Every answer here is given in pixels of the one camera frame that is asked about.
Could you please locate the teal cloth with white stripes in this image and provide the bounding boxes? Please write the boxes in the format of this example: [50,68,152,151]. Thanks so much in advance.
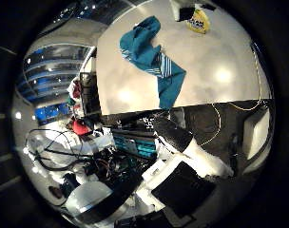
[119,15,187,111]

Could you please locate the teal box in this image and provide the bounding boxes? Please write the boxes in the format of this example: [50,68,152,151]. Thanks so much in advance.
[112,131,158,160]

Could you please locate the white box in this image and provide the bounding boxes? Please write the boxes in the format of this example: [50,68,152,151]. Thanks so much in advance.
[242,108,272,161]

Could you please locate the red object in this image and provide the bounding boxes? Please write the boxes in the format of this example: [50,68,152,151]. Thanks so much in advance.
[70,118,93,137]

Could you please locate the black monitor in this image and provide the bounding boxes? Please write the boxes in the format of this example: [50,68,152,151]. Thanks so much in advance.
[79,71,102,117]

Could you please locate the blue panel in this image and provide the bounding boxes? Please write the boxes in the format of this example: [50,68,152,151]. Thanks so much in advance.
[34,103,72,125]

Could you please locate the blue glass window panels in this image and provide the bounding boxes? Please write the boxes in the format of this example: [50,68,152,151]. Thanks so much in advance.
[15,44,93,104]

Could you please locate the thin pale wire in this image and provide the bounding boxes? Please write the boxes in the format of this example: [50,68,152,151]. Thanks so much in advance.
[200,42,263,147]

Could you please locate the black cable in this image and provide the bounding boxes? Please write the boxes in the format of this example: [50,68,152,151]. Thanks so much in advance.
[25,127,90,172]

